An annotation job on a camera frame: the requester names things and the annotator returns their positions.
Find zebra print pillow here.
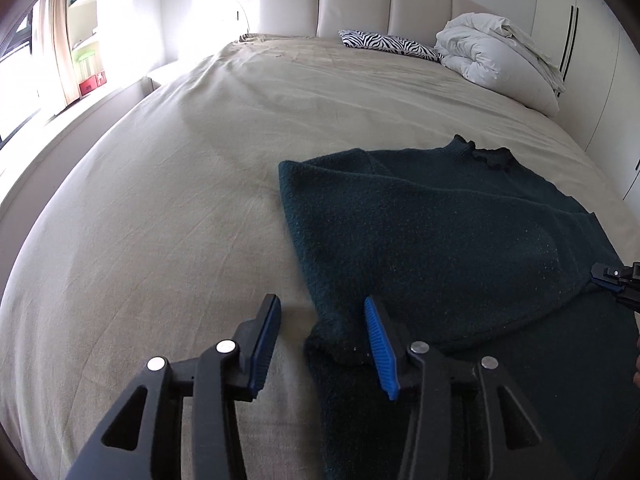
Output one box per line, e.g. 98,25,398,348
338,30,443,62

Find green lidded clear container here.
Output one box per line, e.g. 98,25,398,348
72,42,98,78

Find white bundled duvet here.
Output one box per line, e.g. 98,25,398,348
434,12,566,118

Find black framed window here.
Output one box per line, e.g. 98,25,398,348
0,5,38,151

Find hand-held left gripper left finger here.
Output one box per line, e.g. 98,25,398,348
65,294,283,480

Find bay window ledge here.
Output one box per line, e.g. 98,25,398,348
0,85,146,221

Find red box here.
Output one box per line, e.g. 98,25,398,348
78,71,108,97

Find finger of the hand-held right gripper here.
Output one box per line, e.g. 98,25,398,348
590,261,640,287
605,281,640,314

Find white wall shelf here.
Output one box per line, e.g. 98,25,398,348
67,0,108,98

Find white nightstand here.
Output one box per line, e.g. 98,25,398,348
142,62,186,98

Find bed with beige sheet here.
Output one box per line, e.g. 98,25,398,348
0,37,626,480

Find white wardrobe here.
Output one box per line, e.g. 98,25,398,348
530,0,640,201

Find beige curtain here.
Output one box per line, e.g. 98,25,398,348
32,0,76,111

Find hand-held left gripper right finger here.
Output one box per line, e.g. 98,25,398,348
363,296,576,480

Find dark green knit sweater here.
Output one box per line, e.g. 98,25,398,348
278,135,640,480

